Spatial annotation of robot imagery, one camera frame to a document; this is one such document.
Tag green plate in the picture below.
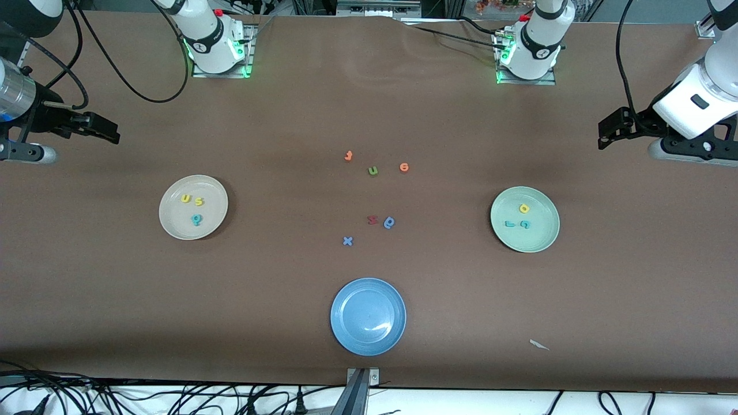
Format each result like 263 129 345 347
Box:
490 186 560 254

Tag beige brown plate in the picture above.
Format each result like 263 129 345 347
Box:
159 175 229 240

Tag orange artificial flowers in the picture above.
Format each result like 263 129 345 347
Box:
476 0 534 15

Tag brown table cover sheet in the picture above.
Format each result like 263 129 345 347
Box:
0 10 738 393

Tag blue plate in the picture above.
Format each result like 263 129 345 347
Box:
330 278 407 356

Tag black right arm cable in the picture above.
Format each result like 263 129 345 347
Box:
0 0 191 111

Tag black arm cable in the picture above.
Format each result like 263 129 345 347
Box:
615 0 644 125
0 0 191 111

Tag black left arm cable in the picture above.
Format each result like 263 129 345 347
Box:
615 0 644 125

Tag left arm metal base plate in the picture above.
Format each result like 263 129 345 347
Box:
496 29 557 86

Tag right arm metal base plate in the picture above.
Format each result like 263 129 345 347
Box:
192 23 255 79

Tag black base supply cable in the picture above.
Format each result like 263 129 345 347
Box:
398 17 508 51

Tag black cable tangle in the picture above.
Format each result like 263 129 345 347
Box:
0 360 323 415

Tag black looped cable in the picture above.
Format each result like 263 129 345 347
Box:
598 391 626 415

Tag silver equipment frame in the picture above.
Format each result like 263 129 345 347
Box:
336 0 423 18

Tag grey camera mount pole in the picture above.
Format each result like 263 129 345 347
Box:
332 370 370 415

